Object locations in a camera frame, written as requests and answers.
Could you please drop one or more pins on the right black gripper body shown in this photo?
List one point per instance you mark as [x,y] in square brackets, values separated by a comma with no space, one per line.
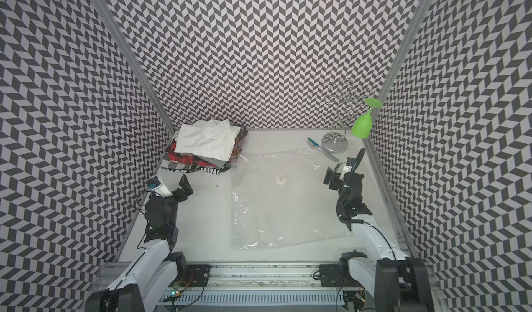
[336,184]

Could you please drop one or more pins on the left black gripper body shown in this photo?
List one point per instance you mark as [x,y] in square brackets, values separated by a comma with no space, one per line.
[172,202]

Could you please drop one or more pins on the black white plaid shirt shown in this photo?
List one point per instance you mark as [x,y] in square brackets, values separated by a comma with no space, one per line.
[192,168]

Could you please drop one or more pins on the grey cloth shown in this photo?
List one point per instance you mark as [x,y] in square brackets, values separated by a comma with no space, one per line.
[215,163]

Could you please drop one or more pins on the clear plastic vacuum bag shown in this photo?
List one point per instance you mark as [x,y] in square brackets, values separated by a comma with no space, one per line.
[279,200]

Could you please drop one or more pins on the dark plaid cloth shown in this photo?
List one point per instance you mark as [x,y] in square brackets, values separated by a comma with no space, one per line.
[239,141]

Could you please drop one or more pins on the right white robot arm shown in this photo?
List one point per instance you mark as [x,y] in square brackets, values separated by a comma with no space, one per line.
[396,281]

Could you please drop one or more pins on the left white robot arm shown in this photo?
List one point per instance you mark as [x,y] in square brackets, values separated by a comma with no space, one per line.
[142,284]

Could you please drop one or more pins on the green plastic wine glass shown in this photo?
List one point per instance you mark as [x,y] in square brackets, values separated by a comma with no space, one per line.
[363,125]

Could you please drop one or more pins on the right small circuit board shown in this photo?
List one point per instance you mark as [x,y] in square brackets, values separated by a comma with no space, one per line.
[357,299]

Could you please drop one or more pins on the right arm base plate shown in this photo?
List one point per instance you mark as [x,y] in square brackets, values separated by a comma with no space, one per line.
[336,275]

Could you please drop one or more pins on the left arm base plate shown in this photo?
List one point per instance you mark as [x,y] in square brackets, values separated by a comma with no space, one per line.
[194,275]

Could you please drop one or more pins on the aluminium front rail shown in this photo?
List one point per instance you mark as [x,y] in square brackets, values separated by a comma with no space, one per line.
[267,275]

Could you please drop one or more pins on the metal wire glass rack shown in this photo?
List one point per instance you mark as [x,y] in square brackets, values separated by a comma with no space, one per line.
[346,97]

